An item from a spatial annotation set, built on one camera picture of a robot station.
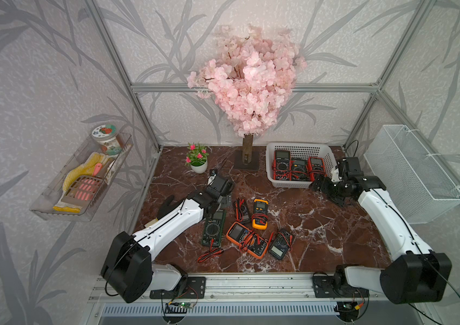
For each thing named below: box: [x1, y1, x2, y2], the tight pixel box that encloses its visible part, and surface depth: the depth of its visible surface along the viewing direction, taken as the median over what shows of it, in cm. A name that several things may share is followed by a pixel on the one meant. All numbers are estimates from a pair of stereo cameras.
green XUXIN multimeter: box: [291, 157, 310, 181], surface depth 107 cm
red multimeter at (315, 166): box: [306, 156, 328, 183], surface depth 107 cm
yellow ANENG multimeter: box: [251, 198, 269, 231], surface depth 91 cm
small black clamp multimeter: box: [232, 197, 251, 225], surface depth 92 cm
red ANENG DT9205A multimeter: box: [271, 150, 293, 181], surface depth 103 cm
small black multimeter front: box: [267, 228, 293, 260], surface depth 82 cm
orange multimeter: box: [225, 221, 264, 257], surface depth 84 cm
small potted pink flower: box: [184, 142, 210, 175], surface depth 101 cm
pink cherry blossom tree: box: [186, 25, 308, 165], surface depth 72 cm
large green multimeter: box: [201, 209, 226, 248], surface depth 88 cm
